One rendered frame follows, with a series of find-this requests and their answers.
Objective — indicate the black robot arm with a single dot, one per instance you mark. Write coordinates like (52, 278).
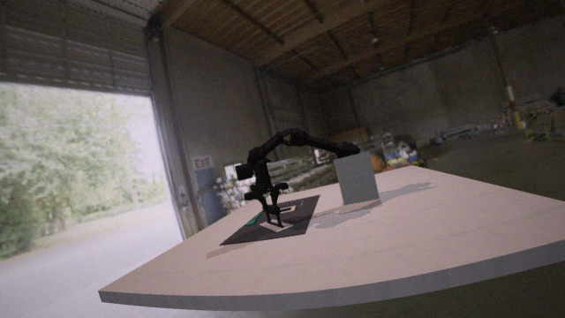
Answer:
(257, 160)

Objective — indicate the tan square tile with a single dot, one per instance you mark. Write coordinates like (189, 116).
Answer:
(288, 209)

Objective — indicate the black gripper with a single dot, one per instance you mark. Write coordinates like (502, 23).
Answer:
(264, 183)

